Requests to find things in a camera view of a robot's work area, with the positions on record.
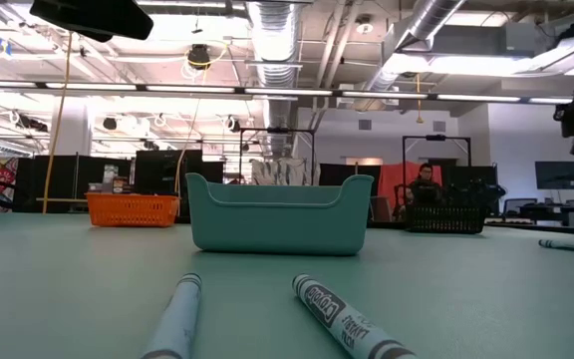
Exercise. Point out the teal crayon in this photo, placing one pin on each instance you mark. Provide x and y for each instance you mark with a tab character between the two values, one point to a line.
177	319
571	246
342	314

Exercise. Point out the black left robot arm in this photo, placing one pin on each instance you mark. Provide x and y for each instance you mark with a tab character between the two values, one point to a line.
92	17

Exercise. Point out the office desk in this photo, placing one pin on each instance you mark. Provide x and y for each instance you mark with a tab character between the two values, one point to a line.
541	212

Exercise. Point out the black background robot rig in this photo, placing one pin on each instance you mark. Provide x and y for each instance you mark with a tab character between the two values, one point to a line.
498	190

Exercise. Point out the black partition panel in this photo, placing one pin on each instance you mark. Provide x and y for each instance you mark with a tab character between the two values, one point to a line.
347	172
68	179
471	174

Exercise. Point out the black plastic basket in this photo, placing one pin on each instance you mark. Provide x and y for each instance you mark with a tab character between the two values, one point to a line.
446	218

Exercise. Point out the person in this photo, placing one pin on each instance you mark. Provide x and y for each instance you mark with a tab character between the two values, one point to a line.
424	187

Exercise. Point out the ceiling light strip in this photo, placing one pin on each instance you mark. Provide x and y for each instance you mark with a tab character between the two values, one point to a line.
391	94
167	88

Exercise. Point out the red partition cloth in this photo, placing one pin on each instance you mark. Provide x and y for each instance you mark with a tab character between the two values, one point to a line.
396	174

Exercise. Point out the round ceiling fixture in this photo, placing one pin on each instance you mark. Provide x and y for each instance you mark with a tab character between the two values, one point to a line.
364	26

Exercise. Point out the white draped cloth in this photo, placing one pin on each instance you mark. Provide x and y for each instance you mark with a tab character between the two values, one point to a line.
282	172

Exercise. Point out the clear plastic centre tray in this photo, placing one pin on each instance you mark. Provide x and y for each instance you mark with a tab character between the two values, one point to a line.
277	224

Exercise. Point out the orange plastic basket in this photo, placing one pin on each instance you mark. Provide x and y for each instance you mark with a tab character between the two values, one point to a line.
132	209

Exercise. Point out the stacked small boxes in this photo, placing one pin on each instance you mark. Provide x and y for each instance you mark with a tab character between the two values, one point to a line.
115	182

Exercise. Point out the black ceiling speaker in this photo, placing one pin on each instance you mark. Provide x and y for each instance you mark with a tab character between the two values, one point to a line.
109	122

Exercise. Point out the green table mat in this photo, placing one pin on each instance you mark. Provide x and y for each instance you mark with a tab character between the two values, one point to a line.
68	299

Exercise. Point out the wall monitor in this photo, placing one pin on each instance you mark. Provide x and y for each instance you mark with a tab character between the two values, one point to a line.
558	174

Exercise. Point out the grey air duct box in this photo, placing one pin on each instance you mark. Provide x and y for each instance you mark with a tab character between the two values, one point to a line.
481	37

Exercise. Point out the wall vent grille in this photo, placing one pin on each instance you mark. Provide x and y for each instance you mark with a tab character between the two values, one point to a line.
439	126
365	124

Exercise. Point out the black stand frame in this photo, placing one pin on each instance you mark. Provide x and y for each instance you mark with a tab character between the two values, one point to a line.
436	136
277	130

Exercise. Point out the silver ventilation duct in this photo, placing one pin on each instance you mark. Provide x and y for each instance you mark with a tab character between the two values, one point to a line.
277	30
416	30

